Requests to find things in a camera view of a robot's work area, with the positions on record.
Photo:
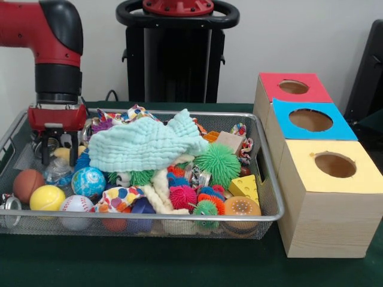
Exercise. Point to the plain green spiky ball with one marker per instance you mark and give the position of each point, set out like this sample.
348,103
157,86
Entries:
217,164

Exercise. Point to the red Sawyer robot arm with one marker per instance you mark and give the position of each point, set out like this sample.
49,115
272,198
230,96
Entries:
57,45

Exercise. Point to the crushed red silver can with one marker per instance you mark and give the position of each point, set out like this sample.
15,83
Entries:
10,207

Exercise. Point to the yellow toy cheese wedge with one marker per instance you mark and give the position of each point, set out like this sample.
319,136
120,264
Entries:
245,186

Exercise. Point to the globe print ball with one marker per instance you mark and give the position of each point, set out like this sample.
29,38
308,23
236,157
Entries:
88,181

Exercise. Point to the plain wooden cube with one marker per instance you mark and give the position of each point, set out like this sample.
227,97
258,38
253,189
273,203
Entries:
230,140

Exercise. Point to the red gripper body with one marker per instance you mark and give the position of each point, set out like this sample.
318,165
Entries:
57,116

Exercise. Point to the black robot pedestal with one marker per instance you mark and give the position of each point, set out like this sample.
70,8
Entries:
179,59

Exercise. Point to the yellow ball toy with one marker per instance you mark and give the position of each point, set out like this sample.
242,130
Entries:
47,197

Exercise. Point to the brown toy football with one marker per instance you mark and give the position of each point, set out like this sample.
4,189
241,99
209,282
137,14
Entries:
28,185

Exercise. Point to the dark green table cloth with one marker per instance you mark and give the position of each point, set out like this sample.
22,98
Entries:
179,263

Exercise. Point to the mint green cloth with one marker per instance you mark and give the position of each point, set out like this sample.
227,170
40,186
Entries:
143,146

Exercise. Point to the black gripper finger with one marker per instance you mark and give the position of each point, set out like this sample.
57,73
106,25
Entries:
73,149
45,149

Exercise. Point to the toy burger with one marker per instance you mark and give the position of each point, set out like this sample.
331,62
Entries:
241,206

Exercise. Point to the white baseball toy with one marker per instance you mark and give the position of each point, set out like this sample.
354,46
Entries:
76,204

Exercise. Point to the wooden box with three holes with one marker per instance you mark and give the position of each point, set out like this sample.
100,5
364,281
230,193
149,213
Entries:
326,221

